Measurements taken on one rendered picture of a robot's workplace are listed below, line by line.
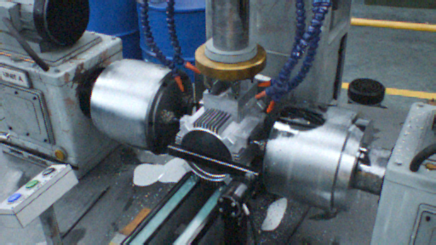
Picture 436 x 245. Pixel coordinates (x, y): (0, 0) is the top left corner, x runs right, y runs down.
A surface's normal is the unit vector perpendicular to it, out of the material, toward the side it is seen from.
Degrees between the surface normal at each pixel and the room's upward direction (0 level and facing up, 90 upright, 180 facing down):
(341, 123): 13
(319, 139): 39
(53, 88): 90
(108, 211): 0
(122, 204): 0
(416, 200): 90
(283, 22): 90
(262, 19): 90
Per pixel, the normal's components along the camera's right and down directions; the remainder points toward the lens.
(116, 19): 0.42, 0.49
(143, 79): -0.19, -0.62
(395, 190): -0.48, 0.48
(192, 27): 0.18, 0.53
